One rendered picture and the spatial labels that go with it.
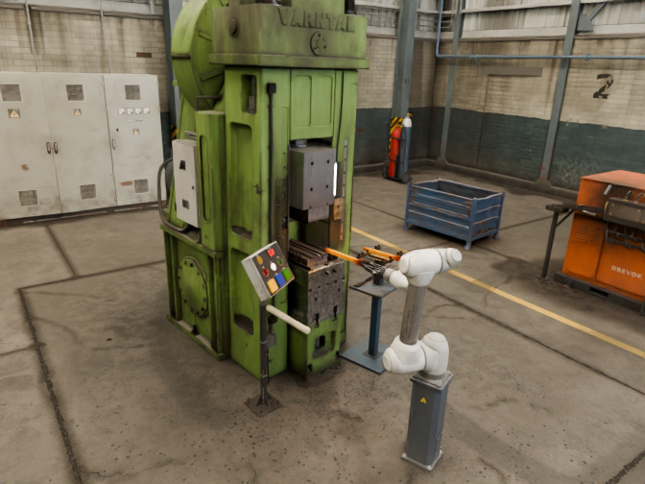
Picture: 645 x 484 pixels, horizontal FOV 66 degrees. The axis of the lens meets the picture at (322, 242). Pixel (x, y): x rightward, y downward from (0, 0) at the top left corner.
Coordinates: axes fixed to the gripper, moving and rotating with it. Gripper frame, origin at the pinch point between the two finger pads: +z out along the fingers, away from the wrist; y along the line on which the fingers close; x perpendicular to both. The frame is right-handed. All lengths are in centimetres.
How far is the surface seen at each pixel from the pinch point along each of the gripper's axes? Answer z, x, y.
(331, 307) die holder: 36, -53, 8
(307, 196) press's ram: 46, 37, -14
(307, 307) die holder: 36, -45, -16
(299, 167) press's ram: 51, 57, -18
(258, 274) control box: 22, 3, -71
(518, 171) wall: 276, -85, 787
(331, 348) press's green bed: 37, -92, 14
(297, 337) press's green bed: 47, -77, -15
